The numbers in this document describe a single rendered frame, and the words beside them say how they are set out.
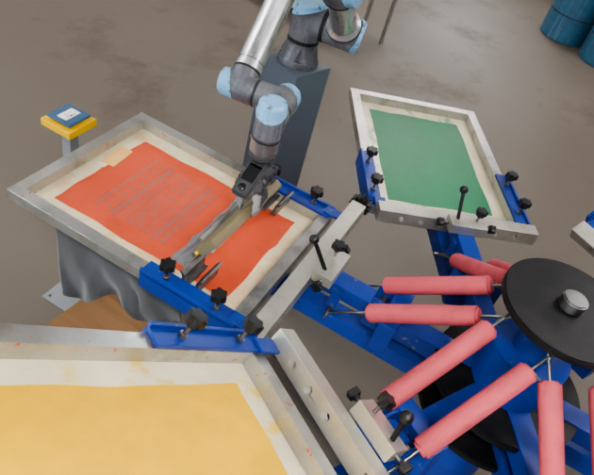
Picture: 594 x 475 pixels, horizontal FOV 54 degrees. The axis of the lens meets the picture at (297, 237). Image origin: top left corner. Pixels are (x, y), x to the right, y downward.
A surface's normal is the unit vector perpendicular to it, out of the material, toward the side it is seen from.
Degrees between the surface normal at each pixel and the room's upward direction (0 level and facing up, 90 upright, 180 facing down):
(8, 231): 0
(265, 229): 0
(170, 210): 0
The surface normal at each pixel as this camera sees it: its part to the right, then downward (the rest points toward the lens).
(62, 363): 0.63, -0.72
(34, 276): 0.22, -0.70
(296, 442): -0.59, -0.18
